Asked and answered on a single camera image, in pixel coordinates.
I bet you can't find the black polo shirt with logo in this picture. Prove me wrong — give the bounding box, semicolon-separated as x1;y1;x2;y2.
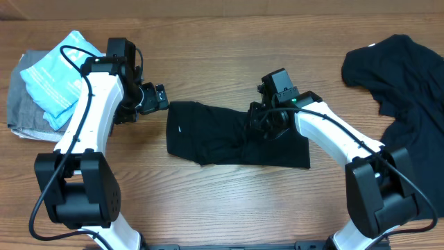
166;101;310;169

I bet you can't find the plain black t-shirt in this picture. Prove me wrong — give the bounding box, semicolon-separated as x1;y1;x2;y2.
342;35;443;217

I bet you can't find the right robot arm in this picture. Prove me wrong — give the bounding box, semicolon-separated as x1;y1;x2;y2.
247;90;421;249

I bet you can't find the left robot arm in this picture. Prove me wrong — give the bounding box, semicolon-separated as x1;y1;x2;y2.
28;57;169;249

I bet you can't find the folded light blue garment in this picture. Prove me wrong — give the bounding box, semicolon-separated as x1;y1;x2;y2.
20;31;102;131

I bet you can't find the white folded cloth underneath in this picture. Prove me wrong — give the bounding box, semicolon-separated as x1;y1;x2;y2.
10;53;70;144

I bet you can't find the folded grey garment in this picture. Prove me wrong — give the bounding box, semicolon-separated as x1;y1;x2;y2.
6;49;84;135

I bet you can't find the brown cardboard barrier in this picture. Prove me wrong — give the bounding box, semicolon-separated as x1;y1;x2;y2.
1;0;443;20

